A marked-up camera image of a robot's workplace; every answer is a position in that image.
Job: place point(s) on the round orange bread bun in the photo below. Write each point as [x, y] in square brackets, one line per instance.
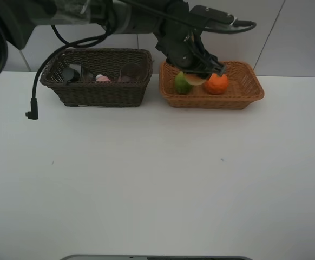
[195, 79]

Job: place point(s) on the green lime fruit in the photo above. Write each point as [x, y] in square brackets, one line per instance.
[181, 85]

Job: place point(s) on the pink small bottle white cap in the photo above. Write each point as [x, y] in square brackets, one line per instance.
[102, 78]

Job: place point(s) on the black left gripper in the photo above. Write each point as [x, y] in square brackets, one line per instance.
[184, 50]

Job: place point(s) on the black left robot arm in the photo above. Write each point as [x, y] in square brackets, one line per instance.
[177, 28]

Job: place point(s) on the black pump bottle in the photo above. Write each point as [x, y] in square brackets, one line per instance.
[76, 73]

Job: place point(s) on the orange mandarin fruit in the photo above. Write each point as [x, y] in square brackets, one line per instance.
[216, 85]

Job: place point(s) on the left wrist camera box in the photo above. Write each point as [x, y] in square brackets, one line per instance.
[214, 19]

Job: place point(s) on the purple translucent plastic cup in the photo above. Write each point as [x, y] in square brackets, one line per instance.
[131, 72]

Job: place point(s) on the dark brown wicker basket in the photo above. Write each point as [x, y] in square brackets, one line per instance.
[105, 61]

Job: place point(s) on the orange wicker basket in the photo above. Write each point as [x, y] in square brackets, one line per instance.
[244, 88]

